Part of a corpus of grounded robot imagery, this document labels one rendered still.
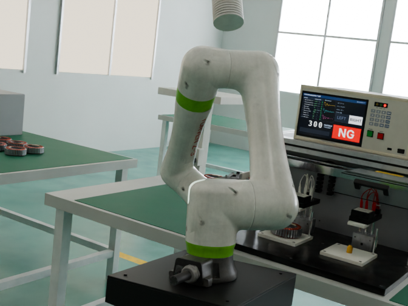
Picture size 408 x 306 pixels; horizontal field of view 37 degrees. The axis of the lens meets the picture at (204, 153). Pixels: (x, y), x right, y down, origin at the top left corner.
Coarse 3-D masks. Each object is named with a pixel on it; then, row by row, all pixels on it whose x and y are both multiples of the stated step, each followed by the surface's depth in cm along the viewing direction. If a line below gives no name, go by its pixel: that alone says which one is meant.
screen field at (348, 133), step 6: (336, 126) 224; (342, 126) 223; (336, 132) 224; (342, 132) 223; (348, 132) 222; (354, 132) 220; (360, 132) 219; (336, 138) 224; (342, 138) 223; (348, 138) 222; (354, 138) 221
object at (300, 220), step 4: (296, 216) 235; (300, 216) 236; (296, 220) 234; (300, 220) 233; (304, 220) 232; (308, 220) 232; (300, 224) 234; (304, 224) 233; (308, 224) 232; (312, 224) 233; (304, 228) 233; (308, 228) 232; (312, 228) 234; (304, 232) 233; (308, 232) 232; (312, 232) 235
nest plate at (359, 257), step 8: (328, 248) 213; (336, 248) 214; (344, 248) 215; (328, 256) 207; (336, 256) 205; (344, 256) 206; (352, 256) 207; (360, 256) 208; (368, 256) 209; (376, 256) 212; (360, 264) 201
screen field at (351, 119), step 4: (336, 116) 224; (340, 116) 223; (344, 116) 222; (348, 116) 221; (352, 116) 220; (336, 120) 224; (340, 120) 223; (344, 120) 222; (348, 120) 221; (352, 120) 220; (356, 120) 220; (360, 120) 219; (356, 124) 220; (360, 124) 219
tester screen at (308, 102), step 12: (312, 96) 228; (324, 96) 226; (312, 108) 229; (324, 108) 226; (336, 108) 223; (348, 108) 221; (360, 108) 219; (300, 120) 232; (324, 120) 226; (300, 132) 232
